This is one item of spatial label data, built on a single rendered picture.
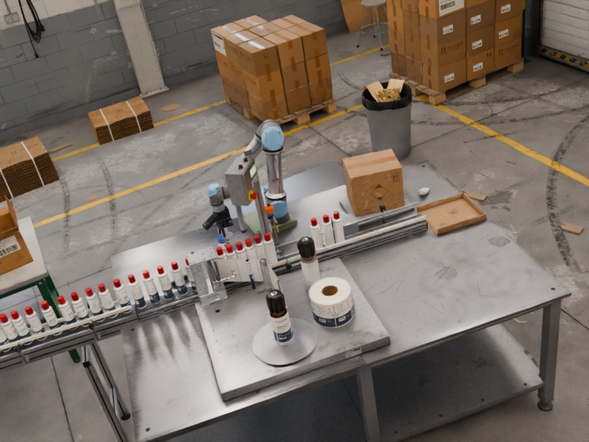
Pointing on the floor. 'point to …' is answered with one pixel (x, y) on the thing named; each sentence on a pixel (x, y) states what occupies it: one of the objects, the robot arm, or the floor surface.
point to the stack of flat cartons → (24, 168)
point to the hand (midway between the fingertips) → (223, 238)
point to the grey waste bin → (391, 130)
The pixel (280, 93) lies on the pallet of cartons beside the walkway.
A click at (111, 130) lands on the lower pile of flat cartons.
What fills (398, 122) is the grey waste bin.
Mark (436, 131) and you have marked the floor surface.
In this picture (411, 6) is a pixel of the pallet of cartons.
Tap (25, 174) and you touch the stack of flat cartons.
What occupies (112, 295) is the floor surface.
